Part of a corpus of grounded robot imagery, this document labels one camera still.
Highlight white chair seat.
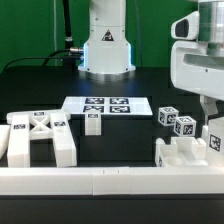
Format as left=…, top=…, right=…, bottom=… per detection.
left=155, top=137, right=208, bottom=167

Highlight white marker cube front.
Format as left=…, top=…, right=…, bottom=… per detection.
left=174, top=116, right=196, bottom=137

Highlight white front wall rail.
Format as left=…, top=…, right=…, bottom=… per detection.
left=0, top=167, right=224, bottom=195

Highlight black cable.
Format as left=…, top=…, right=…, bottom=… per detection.
left=1, top=47, right=84, bottom=73

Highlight white marker base plate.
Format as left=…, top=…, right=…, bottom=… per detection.
left=62, top=96, right=152, bottom=116

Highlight white marker cube rear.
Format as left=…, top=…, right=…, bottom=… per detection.
left=158, top=106, right=179, bottom=126

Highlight white marker cube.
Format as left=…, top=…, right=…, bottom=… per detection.
left=174, top=116, right=196, bottom=137
left=158, top=106, right=179, bottom=126

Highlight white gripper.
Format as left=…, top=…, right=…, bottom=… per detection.
left=170, top=10, right=224, bottom=123

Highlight white chair back frame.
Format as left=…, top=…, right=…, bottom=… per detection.
left=7, top=110, right=77, bottom=168

